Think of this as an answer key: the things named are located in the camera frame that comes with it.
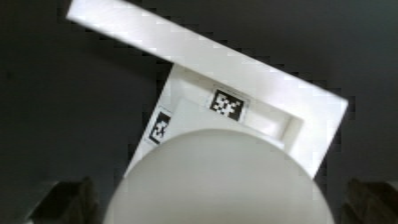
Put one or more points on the white lamp bulb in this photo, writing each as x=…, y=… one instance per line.
x=217, y=179

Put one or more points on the white lamp base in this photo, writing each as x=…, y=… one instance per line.
x=202, y=105

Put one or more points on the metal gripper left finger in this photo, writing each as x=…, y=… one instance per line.
x=67, y=206

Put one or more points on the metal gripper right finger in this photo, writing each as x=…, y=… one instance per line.
x=369, y=207

